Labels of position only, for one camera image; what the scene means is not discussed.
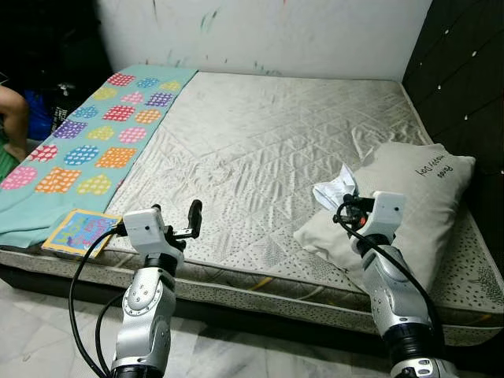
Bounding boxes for white paper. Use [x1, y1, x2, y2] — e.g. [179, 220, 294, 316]
[313, 164, 359, 212]

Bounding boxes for colourful children's book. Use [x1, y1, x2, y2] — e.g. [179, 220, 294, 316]
[41, 208, 123, 259]

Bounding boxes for white pillow with tree print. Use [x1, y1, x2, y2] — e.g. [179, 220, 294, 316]
[294, 142, 476, 292]

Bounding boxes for teal blanket with colourful shapes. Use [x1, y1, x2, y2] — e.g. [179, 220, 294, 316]
[0, 65, 198, 249]

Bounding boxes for grey quilted mattress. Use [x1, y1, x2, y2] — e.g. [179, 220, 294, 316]
[0, 71, 504, 347]

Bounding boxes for black bag with white print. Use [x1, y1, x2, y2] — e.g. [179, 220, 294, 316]
[47, 79, 80, 131]

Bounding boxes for blue bag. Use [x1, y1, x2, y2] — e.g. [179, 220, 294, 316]
[22, 88, 52, 141]

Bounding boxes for green plastic stool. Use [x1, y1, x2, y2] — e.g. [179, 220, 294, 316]
[0, 146, 18, 180]

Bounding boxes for person's bare leg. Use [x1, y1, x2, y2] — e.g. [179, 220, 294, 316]
[0, 85, 31, 162]

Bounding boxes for black tufted headboard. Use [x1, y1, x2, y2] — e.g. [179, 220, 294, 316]
[402, 0, 504, 229]

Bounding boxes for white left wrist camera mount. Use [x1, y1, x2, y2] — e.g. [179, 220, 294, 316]
[122, 208, 170, 257]

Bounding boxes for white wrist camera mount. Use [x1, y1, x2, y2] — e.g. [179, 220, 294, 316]
[122, 208, 170, 257]
[369, 191, 406, 241]

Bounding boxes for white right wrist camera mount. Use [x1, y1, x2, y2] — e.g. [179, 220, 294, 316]
[369, 191, 406, 241]

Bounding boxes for black bed frame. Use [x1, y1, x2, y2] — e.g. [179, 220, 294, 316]
[0, 264, 504, 371]

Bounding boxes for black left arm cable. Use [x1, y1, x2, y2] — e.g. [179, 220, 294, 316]
[94, 291, 131, 375]

